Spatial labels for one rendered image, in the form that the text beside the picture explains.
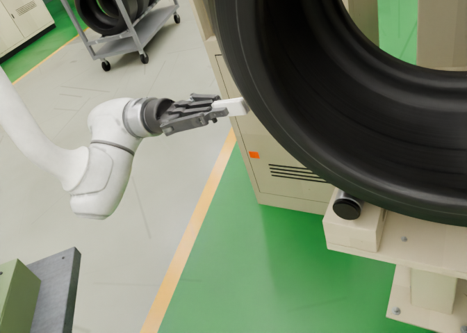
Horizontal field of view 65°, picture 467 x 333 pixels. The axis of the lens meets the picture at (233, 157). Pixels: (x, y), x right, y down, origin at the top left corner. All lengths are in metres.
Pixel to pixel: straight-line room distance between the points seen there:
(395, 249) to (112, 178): 0.57
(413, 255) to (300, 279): 0.99
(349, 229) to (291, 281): 1.00
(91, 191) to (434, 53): 0.75
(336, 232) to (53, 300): 0.75
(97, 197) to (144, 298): 1.06
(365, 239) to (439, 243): 0.12
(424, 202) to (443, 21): 0.40
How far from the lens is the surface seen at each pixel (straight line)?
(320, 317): 1.54
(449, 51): 0.85
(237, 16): 0.45
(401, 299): 1.56
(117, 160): 0.85
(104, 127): 0.87
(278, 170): 1.69
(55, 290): 1.13
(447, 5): 0.81
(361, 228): 0.65
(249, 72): 0.47
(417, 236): 0.72
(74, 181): 0.83
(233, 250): 1.79
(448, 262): 0.69
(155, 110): 0.79
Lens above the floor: 1.37
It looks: 37 degrees down
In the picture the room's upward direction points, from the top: 20 degrees counter-clockwise
